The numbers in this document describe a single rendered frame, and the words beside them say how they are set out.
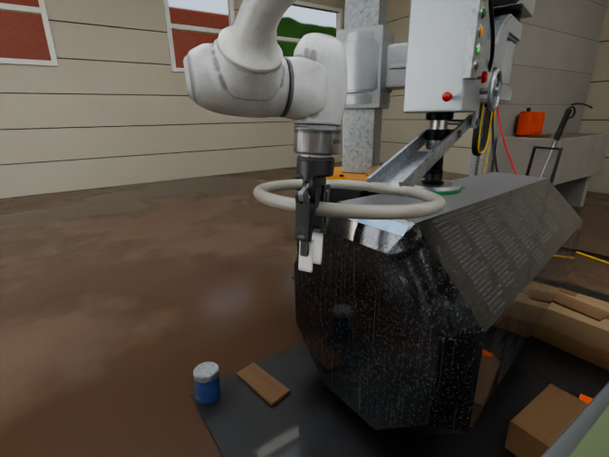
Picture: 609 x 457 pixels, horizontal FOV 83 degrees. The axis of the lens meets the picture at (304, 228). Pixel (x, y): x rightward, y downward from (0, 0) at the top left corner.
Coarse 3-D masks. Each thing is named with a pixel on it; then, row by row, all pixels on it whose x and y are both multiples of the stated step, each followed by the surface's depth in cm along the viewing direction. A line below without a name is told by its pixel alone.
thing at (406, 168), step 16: (464, 128) 140; (416, 144) 133; (448, 144) 128; (400, 160) 125; (416, 160) 125; (432, 160) 119; (384, 176) 117; (400, 176) 117; (416, 176) 110; (384, 192) 109
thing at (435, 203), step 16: (256, 192) 83; (400, 192) 104; (416, 192) 98; (432, 192) 91; (288, 208) 72; (320, 208) 69; (336, 208) 68; (352, 208) 68; (368, 208) 68; (384, 208) 68; (400, 208) 69; (416, 208) 71; (432, 208) 74
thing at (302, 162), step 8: (296, 160) 68; (304, 160) 65; (312, 160) 65; (320, 160) 65; (328, 160) 66; (296, 168) 68; (304, 168) 66; (312, 168) 65; (320, 168) 65; (328, 168) 66; (304, 176) 66; (312, 176) 66; (320, 176) 66; (328, 176) 67; (312, 184) 66; (320, 184) 70; (312, 192) 67; (312, 200) 68; (320, 200) 71
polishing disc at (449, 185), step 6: (420, 180) 146; (444, 180) 145; (450, 180) 145; (414, 186) 136; (420, 186) 135; (426, 186) 135; (432, 186) 135; (438, 186) 134; (444, 186) 134; (450, 186) 134; (456, 186) 134
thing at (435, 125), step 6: (444, 120) 130; (432, 126) 133; (438, 126) 131; (444, 126) 131; (426, 132) 135; (432, 132) 132; (438, 132) 131; (444, 132) 130; (426, 138) 135; (432, 138) 132; (438, 138) 131; (444, 138) 131; (426, 144) 136; (432, 144) 133
